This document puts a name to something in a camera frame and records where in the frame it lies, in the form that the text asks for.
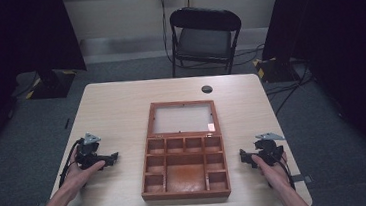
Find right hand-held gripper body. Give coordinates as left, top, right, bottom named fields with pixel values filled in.
left=253, top=131, right=289, bottom=169

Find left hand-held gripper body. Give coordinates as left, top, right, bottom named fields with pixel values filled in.
left=72, top=131, right=108, bottom=172

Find wooden compartment box with lid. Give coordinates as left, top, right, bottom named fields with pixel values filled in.
left=133, top=96, right=232, bottom=206

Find person's left hand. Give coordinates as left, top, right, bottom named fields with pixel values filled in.
left=58, top=153, right=109, bottom=197

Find person's right hand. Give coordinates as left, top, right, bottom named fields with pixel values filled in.
left=251, top=150, right=292, bottom=192

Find black stand base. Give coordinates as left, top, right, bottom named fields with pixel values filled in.
left=23, top=67, right=80, bottom=102
left=252, top=54, right=302, bottom=86

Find black folding chair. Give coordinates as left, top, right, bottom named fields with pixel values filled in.
left=166, top=2, right=248, bottom=81

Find dark curtain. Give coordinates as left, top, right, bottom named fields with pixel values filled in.
left=0, top=0, right=95, bottom=167
left=256, top=0, right=366, bottom=180

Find left hand-held gripper cable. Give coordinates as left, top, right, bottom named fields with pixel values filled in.
left=54, top=138, right=91, bottom=206

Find hand-held gripper cable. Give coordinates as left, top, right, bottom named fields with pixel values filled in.
left=265, top=157, right=297, bottom=194
left=54, top=138, right=91, bottom=206

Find right hand-held gripper cable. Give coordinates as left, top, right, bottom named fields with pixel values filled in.
left=265, top=157, right=297, bottom=194

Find grey table bracket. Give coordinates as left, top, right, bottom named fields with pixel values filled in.
left=290, top=173, right=314, bottom=186

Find black floor cables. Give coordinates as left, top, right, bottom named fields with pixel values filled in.
left=232, top=40, right=318, bottom=121

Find black wall socket cable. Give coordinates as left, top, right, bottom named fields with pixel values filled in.
left=159, top=0, right=177, bottom=65

